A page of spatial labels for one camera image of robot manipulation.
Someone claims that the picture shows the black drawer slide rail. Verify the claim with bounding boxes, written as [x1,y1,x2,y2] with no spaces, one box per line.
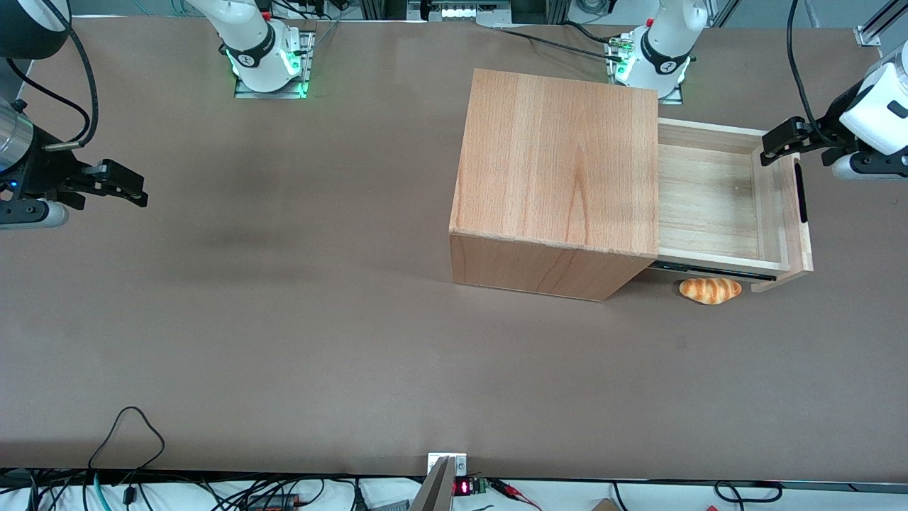
[649,260,777,282]

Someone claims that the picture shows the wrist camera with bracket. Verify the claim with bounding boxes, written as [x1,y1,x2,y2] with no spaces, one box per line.
[823,148,908,180]
[0,200,70,229]

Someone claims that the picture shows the toy bread roll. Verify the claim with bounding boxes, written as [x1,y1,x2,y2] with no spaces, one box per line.
[679,278,743,306]

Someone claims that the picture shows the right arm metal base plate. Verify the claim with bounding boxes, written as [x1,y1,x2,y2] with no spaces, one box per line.
[234,28,316,99]

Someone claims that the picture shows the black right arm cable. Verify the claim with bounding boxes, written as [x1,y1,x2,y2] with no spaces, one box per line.
[6,58,92,143]
[43,0,99,150]

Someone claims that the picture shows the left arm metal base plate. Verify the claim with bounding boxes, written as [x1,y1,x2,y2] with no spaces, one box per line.
[604,35,685,106]

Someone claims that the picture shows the black looped table cable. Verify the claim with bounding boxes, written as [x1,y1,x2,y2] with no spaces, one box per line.
[87,406,166,506]

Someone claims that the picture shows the aluminium frame profile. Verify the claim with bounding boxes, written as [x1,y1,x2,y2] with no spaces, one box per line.
[855,0,908,47]

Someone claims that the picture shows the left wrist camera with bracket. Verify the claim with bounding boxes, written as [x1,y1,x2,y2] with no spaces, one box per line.
[823,148,908,180]

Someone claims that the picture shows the orange and black device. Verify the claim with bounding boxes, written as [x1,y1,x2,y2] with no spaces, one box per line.
[245,493,302,511]

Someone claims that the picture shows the silver metal bracket plate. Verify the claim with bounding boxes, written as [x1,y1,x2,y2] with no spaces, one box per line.
[427,453,469,478]

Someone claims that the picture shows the wooden drawer with black handle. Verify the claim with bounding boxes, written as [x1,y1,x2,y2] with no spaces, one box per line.
[649,117,815,294]

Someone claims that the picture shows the tan wooden post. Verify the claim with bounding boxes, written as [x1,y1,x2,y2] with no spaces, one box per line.
[408,456,456,511]

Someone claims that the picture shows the black cable to arm base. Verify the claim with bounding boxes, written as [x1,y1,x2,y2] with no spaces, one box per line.
[560,20,618,45]
[493,27,625,63]

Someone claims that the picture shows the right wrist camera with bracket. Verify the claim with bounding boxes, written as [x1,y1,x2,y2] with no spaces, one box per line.
[0,200,70,229]

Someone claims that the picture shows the wooden drawer cabinet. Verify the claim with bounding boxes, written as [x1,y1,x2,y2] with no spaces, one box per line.
[449,68,660,302]

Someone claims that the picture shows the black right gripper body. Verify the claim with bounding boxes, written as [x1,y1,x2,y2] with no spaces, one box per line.
[0,138,96,214]

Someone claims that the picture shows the red and black clip leads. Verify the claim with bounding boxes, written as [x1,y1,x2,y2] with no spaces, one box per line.
[489,479,543,510]

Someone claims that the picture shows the white power strip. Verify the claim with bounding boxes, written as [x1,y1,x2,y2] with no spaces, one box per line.
[424,0,511,22]

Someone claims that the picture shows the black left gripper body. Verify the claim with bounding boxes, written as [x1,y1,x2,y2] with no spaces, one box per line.
[809,65,887,148]

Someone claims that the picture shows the black coiled cable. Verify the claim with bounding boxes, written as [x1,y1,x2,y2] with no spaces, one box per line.
[713,480,783,502]

